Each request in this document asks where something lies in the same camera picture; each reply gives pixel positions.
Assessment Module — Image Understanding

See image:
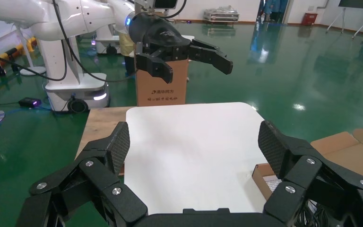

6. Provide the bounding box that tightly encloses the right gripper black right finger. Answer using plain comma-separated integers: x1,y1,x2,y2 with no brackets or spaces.
258,120,363,227

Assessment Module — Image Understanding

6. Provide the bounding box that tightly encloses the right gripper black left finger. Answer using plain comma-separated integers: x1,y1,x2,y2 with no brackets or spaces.
15,121,148,227

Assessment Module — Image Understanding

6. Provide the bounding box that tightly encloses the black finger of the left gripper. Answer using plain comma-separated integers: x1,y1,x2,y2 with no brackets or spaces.
189,39,234,76
136,47,173,85

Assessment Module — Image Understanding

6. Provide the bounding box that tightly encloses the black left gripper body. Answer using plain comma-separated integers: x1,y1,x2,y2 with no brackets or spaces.
128,13,192,62

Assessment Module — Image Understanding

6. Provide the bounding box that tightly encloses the cardboard storage box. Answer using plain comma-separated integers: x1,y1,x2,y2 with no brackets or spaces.
251,128,363,227

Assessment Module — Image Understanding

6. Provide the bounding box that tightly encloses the red box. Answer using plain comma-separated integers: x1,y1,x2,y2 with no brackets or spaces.
301,12,319,26

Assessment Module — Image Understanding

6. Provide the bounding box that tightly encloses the tall printed cardboard carton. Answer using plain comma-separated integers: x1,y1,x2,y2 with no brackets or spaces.
135,34,190,107

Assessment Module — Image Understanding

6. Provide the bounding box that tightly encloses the person in yellow coat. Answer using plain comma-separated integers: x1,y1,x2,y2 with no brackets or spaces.
119,31,138,78

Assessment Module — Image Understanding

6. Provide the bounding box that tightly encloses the silver flight case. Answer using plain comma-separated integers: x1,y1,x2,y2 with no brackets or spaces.
202,5,241,23

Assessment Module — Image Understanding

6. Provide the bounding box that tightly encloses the person in blue clothes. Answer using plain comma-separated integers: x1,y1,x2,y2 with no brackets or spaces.
256,0,290,24

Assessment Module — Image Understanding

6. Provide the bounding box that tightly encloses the white robot torso and base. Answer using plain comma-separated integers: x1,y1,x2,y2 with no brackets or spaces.
31,29,111,114

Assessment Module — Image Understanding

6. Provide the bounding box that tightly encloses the black device with purple light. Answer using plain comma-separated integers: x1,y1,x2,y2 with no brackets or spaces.
18,97,42,109

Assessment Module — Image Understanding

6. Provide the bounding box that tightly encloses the white pole with round base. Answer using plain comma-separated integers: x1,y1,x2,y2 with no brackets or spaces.
14,25,47,77

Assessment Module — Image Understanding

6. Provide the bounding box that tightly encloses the yellow and black barrier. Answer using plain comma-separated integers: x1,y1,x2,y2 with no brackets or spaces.
0,37,38,79

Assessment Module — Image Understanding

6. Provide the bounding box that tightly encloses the dark board on tripod stand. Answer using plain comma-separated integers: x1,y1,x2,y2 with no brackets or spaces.
325,0,363,40

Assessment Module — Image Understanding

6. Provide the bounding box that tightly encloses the coiled black accessory cable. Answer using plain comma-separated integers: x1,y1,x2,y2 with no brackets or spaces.
294,200,329,227

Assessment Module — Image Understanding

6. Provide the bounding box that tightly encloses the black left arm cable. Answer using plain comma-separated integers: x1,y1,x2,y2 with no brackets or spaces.
0,0,138,84

